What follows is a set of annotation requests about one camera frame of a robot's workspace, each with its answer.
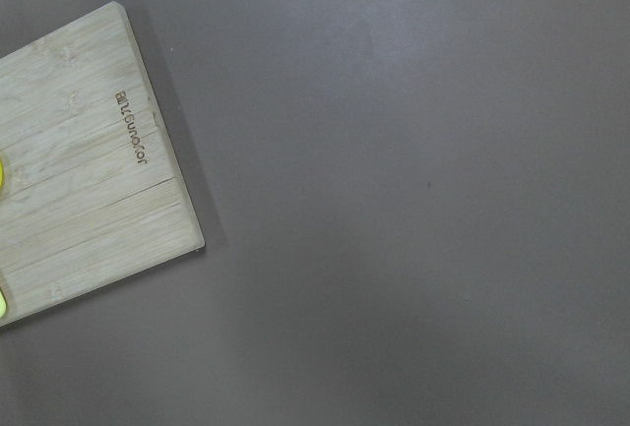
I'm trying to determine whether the bamboo cutting board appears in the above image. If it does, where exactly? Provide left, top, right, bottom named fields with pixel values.
left=1, top=2, right=205, bottom=325

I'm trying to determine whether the lemon slice on knife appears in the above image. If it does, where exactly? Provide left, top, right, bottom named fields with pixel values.
left=0, top=157, right=6, bottom=190

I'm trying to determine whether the yellow plastic knife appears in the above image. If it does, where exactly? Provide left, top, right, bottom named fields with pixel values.
left=0, top=291, right=7, bottom=318

